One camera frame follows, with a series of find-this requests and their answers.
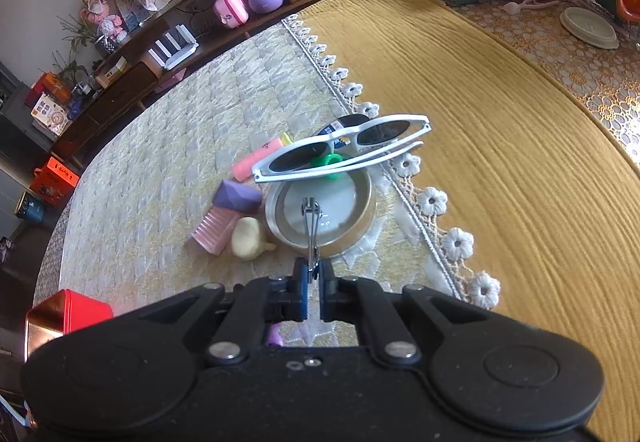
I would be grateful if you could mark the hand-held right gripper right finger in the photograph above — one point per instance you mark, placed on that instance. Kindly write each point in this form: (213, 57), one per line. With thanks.
(327, 294)

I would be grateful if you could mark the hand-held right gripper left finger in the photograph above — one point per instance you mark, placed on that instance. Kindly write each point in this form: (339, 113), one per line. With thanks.
(300, 292)

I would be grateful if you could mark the silver nail clipper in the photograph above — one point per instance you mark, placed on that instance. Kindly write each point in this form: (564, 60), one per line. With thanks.
(311, 227)

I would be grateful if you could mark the cream rounded object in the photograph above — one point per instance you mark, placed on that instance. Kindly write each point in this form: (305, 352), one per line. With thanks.
(247, 238)

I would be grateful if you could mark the pink ridged block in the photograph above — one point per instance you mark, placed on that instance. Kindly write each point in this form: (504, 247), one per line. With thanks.
(215, 229)

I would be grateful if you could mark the white sunglasses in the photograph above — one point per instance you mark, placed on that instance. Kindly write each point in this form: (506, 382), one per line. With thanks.
(380, 132)

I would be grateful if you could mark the red box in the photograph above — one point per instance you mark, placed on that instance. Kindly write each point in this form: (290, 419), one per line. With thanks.
(70, 312)

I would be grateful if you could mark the round gold-rimmed tin lid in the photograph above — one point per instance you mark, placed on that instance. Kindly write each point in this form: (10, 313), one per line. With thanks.
(342, 204)

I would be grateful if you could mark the purple faceted block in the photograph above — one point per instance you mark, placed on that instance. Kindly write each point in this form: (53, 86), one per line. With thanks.
(235, 194)

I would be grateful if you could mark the pink tube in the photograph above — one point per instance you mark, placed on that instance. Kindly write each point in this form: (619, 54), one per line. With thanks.
(255, 162)

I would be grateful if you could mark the black rounded case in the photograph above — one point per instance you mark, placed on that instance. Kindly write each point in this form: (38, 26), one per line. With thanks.
(352, 120)

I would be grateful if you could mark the quilted pale mat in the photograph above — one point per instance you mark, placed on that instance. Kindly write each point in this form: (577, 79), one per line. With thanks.
(175, 147)

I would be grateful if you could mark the yellow blanket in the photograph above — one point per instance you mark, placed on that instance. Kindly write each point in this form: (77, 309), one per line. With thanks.
(500, 172)

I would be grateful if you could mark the orange gift box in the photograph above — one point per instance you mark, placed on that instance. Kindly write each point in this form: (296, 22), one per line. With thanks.
(55, 182)

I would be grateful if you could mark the white router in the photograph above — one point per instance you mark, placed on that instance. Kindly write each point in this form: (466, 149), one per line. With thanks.
(175, 52)

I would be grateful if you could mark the teal tin bucket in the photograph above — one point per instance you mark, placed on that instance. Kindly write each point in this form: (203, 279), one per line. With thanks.
(29, 209)

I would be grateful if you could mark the pink toy case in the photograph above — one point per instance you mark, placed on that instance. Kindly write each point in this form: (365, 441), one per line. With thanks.
(231, 9)

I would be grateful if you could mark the small cardboard box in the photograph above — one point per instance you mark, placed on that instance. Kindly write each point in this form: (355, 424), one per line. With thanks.
(111, 69)

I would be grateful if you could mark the printed book box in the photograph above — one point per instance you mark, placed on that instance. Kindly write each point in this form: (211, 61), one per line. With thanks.
(47, 112)

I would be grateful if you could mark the orange paper bag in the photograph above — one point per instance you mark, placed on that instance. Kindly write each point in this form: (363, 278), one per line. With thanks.
(50, 84)

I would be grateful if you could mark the dark mini fridge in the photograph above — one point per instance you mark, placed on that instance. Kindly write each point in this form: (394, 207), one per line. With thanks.
(20, 122)

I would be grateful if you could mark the small potted plant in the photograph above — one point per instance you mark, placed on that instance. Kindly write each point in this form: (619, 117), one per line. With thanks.
(75, 52)

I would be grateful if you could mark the pink doll bouquet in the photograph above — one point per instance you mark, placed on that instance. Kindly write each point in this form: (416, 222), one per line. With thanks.
(105, 19)

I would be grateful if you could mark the white plastic spoon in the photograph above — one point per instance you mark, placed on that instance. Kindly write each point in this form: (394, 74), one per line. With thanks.
(515, 8)

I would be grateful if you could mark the round cream lid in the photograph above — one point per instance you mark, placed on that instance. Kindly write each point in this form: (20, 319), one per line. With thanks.
(590, 28)

